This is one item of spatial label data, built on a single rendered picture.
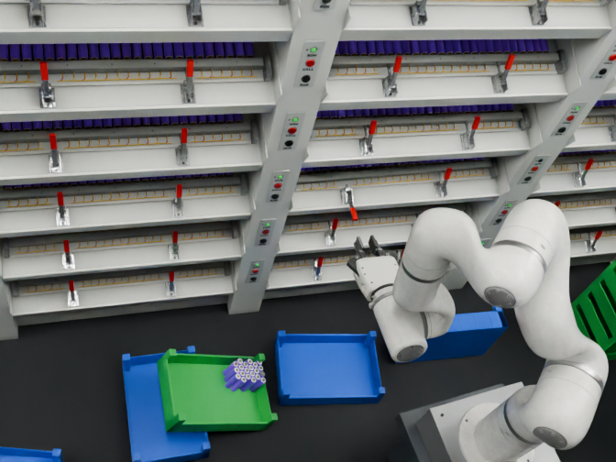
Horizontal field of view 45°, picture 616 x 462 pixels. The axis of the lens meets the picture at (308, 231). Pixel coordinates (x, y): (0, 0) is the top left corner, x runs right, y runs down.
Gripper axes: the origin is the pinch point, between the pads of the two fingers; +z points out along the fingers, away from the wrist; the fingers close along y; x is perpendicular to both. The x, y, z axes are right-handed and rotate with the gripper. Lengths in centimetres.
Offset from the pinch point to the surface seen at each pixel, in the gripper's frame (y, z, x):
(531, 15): 26, 8, 58
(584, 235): 96, 27, -37
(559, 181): 64, 17, 0
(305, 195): -10.7, 18.3, 0.1
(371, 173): 7.2, 20.5, 4.2
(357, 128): -1.2, 18.3, 21.5
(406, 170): 17.0, 20.5, 4.3
